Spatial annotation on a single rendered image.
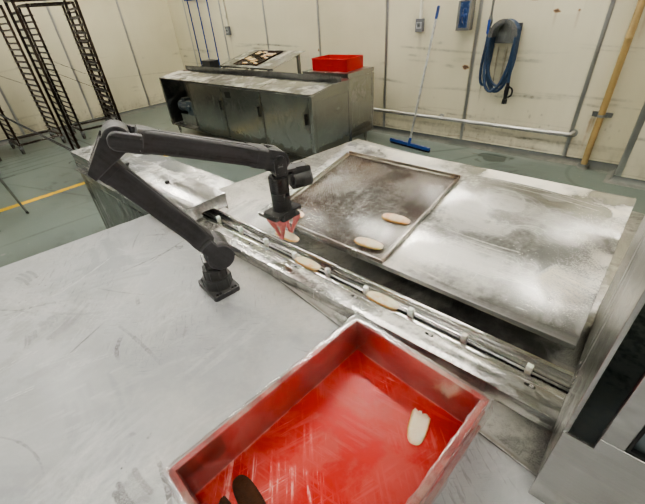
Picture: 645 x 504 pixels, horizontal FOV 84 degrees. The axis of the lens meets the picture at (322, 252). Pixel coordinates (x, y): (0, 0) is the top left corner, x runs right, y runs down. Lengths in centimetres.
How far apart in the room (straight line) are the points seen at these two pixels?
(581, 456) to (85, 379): 99
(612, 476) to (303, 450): 47
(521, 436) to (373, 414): 28
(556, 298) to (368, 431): 55
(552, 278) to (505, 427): 41
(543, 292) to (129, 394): 100
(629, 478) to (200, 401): 74
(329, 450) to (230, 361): 32
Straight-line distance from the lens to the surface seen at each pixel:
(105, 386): 103
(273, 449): 79
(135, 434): 91
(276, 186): 104
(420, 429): 79
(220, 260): 105
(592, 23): 439
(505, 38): 449
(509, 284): 103
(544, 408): 85
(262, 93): 429
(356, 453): 77
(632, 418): 59
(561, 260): 113
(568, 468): 71
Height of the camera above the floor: 152
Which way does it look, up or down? 34 degrees down
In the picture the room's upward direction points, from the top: 5 degrees counter-clockwise
